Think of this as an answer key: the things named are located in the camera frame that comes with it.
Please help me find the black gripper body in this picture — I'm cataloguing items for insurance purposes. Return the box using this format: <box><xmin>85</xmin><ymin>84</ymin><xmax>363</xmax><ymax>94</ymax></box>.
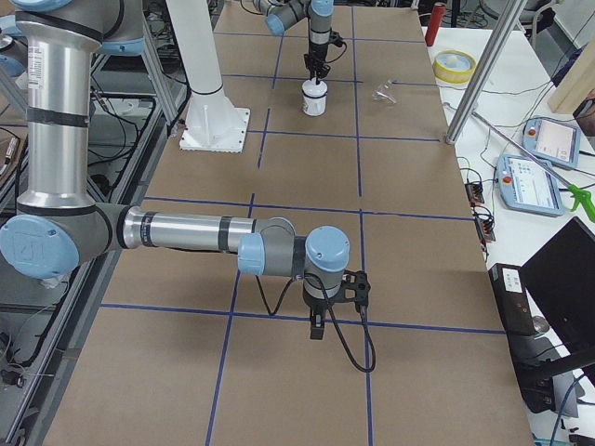
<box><xmin>304</xmin><ymin>46</ymin><xmax>330</xmax><ymax>77</ymax></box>
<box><xmin>303</xmin><ymin>292</ymin><xmax>333</xmax><ymax>321</ymax></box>

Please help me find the clear plastic funnel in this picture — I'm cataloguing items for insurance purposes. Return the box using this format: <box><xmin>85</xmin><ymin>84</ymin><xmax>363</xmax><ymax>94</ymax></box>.
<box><xmin>372</xmin><ymin>80</ymin><xmax>397</xmax><ymax>105</ymax></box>

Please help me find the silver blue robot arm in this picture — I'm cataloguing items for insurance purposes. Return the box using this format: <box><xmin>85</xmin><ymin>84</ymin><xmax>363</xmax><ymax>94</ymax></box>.
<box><xmin>252</xmin><ymin>0</ymin><xmax>337</xmax><ymax>84</ymax></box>
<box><xmin>1</xmin><ymin>1</ymin><xmax>350</xmax><ymax>339</ymax></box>

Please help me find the white enamel cup blue rim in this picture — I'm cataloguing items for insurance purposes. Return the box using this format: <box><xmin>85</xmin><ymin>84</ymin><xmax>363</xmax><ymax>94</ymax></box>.
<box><xmin>302</xmin><ymin>88</ymin><xmax>327</xmax><ymax>117</ymax></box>

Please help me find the red cardboard tube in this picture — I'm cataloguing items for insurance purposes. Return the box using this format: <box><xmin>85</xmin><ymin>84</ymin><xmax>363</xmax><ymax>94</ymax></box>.
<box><xmin>425</xmin><ymin>2</ymin><xmax>446</xmax><ymax>47</ymax></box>

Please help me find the yellow tape roll with plate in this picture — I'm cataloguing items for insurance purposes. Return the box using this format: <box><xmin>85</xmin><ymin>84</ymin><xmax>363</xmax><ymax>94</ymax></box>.
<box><xmin>432</xmin><ymin>49</ymin><xmax>477</xmax><ymax>84</ymax></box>

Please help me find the black desktop computer box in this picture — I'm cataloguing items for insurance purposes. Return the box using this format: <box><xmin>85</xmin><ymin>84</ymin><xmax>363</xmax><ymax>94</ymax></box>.
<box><xmin>489</xmin><ymin>263</ymin><xmax>555</xmax><ymax>413</ymax></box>

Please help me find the near teach pendant tablet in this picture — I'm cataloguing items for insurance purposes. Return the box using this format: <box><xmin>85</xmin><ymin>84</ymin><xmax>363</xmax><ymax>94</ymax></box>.
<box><xmin>496</xmin><ymin>154</ymin><xmax>565</xmax><ymax>216</ymax></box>

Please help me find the teach pendant tablet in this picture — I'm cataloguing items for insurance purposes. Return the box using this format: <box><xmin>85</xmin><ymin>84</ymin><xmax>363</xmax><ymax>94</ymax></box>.
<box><xmin>496</xmin><ymin>154</ymin><xmax>565</xmax><ymax>216</ymax></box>
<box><xmin>522</xmin><ymin>116</ymin><xmax>580</xmax><ymax>170</ymax></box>

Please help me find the black monitor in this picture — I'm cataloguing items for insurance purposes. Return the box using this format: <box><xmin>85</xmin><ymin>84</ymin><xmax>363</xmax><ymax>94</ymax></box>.
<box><xmin>520</xmin><ymin>217</ymin><xmax>594</xmax><ymax>381</ymax></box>

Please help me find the far teach pendant tablet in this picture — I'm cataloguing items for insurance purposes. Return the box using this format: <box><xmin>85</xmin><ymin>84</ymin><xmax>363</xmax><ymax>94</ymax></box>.
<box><xmin>522</xmin><ymin>116</ymin><xmax>580</xmax><ymax>170</ymax></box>

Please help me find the metal reacher grabber stick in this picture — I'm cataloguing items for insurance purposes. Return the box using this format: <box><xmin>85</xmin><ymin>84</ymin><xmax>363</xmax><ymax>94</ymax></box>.
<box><xmin>470</xmin><ymin>111</ymin><xmax>595</xmax><ymax>222</ymax></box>

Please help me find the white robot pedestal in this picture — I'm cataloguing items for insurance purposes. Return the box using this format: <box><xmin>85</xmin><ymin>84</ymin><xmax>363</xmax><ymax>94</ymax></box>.
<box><xmin>166</xmin><ymin>0</ymin><xmax>250</xmax><ymax>153</ymax></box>

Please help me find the aluminium frame post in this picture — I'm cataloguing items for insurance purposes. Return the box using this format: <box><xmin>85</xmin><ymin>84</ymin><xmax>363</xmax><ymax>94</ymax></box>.
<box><xmin>445</xmin><ymin>0</ymin><xmax>526</xmax><ymax>145</ymax></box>

